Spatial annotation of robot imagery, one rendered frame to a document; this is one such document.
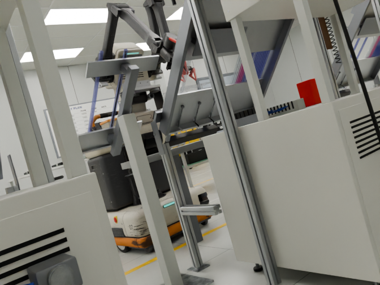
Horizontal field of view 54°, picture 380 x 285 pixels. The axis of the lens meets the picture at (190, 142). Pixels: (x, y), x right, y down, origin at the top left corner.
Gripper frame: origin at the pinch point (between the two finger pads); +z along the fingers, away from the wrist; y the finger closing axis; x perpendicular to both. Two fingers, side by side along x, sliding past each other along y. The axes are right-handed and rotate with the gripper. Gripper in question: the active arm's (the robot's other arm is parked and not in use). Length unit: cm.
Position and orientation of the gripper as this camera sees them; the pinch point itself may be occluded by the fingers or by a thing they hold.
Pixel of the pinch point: (186, 72)
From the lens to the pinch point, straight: 178.4
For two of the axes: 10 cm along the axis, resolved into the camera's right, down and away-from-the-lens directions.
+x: -2.6, 7.4, 6.2
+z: 5.6, 6.4, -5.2
